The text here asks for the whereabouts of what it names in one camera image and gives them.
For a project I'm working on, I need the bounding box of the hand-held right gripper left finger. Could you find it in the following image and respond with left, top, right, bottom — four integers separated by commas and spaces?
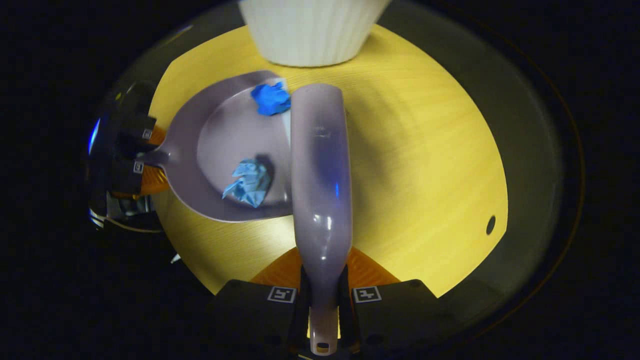
205, 247, 309, 360

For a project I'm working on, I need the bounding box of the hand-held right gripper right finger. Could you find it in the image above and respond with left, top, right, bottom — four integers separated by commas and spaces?
340, 247, 441, 360

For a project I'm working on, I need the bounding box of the purple dustpan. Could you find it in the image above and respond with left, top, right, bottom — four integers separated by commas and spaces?
136, 70, 296, 224

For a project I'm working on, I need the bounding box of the light blue paper ball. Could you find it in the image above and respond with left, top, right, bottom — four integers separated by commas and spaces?
221, 158, 272, 209

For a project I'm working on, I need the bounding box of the dark blue paper ball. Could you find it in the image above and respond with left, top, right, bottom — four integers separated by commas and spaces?
250, 81, 292, 117

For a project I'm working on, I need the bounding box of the small purple broom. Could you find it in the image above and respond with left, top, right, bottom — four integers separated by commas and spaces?
290, 83, 354, 357

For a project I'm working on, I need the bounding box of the white ribbed garbage bin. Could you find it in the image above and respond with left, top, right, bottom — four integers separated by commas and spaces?
237, 0, 393, 68

